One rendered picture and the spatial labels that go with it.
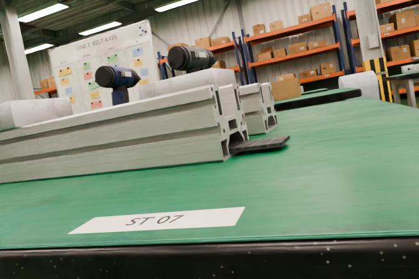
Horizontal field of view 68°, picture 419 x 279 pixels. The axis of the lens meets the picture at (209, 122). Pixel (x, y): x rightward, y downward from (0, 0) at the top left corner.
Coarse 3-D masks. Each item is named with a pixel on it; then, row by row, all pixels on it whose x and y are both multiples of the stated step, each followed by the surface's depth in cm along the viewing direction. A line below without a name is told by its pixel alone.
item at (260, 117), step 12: (252, 84) 51; (264, 84) 57; (240, 96) 53; (252, 96) 52; (264, 96) 57; (252, 108) 51; (264, 108) 52; (252, 120) 51; (264, 120) 53; (276, 120) 59; (252, 132) 52; (264, 132) 51
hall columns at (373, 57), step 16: (0, 0) 790; (368, 0) 534; (0, 16) 783; (16, 16) 797; (16, 32) 789; (368, 32) 539; (16, 48) 782; (368, 48) 542; (16, 64) 799; (368, 64) 531; (384, 64) 523; (16, 80) 797; (32, 96) 804; (384, 96) 529
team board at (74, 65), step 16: (112, 32) 373; (128, 32) 366; (144, 32) 360; (64, 48) 398; (80, 48) 390; (96, 48) 383; (112, 48) 375; (128, 48) 368; (144, 48) 362; (64, 64) 401; (80, 64) 393; (96, 64) 385; (112, 64) 378; (128, 64) 371; (144, 64) 364; (64, 80) 403; (80, 80) 395; (144, 80) 366; (64, 96) 406; (80, 96) 398; (96, 96) 390; (80, 112) 401
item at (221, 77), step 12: (204, 72) 53; (216, 72) 54; (228, 72) 59; (156, 84) 58; (168, 84) 56; (180, 84) 55; (192, 84) 54; (204, 84) 54; (216, 84) 53; (228, 84) 58; (144, 96) 59; (156, 96) 58
